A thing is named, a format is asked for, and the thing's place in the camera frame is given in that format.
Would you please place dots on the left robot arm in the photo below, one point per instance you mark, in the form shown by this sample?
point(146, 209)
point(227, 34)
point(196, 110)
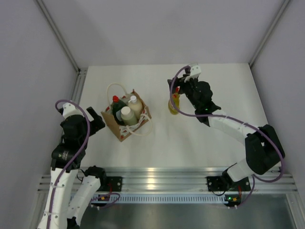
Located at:
point(64, 210)

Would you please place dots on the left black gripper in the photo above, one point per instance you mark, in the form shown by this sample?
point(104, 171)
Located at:
point(97, 123)

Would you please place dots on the cream bottle white pump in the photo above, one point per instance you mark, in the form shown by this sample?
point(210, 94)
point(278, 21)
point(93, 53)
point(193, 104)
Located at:
point(135, 104)

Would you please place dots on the left aluminium frame post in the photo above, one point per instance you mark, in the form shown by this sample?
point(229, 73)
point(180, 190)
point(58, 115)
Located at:
point(80, 72)

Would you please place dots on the right aluminium frame post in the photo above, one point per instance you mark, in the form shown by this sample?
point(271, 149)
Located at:
point(269, 31)

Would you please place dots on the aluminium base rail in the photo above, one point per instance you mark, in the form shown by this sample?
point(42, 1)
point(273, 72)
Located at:
point(189, 180)

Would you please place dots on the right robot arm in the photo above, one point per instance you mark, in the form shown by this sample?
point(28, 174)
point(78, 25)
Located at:
point(263, 149)

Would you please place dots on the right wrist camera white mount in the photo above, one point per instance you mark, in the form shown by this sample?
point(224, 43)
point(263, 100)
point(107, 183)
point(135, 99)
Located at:
point(192, 72)

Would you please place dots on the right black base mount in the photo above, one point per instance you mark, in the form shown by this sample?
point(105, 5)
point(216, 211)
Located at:
point(216, 183)

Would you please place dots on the aluminium frame post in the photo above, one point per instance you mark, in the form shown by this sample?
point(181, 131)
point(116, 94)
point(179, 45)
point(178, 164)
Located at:
point(80, 72)
point(269, 31)

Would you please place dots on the dark green bottle red cap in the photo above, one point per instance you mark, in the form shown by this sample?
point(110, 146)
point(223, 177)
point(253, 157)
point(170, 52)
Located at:
point(117, 105)

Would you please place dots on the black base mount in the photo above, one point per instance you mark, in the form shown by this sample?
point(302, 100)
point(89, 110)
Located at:
point(216, 183)
point(112, 184)

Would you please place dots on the white slotted cable duct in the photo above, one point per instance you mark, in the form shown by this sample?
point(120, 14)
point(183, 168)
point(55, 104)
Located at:
point(161, 198)

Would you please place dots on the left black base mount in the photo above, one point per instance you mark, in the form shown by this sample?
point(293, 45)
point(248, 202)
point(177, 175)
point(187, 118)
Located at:
point(112, 184)

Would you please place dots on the yellow bottle red cap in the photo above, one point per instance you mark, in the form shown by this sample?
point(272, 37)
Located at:
point(174, 102)

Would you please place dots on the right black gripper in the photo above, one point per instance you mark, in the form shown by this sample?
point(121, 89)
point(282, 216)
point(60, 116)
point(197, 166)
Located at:
point(180, 82)

